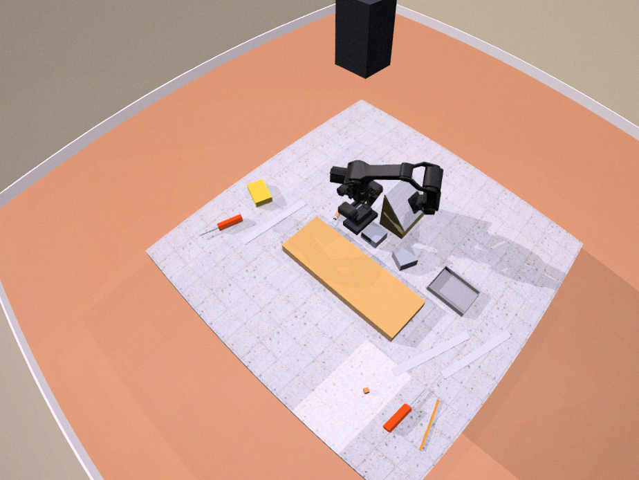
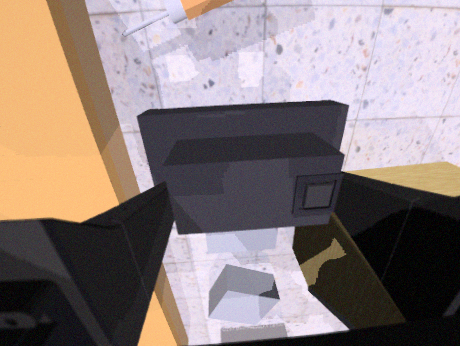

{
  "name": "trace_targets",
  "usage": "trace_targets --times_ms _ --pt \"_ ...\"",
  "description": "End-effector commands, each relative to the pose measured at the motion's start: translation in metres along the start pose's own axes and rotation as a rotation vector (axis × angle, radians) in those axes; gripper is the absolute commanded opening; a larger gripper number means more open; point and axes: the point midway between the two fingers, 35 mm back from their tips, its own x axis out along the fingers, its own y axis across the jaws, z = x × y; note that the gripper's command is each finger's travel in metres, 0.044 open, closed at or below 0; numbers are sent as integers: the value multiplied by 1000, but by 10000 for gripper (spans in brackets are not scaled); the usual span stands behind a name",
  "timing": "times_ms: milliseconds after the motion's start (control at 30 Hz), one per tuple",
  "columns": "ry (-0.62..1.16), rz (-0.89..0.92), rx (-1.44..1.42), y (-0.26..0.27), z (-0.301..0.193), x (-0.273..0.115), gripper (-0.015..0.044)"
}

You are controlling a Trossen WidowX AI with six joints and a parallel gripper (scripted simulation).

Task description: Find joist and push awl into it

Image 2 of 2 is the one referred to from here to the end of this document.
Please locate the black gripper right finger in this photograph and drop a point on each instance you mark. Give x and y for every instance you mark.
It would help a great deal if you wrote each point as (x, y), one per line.
(411, 239)

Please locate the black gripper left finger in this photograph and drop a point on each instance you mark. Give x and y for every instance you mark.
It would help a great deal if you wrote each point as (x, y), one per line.
(106, 266)

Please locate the awl with orange handle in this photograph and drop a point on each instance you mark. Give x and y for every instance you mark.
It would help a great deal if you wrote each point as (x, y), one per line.
(180, 10)

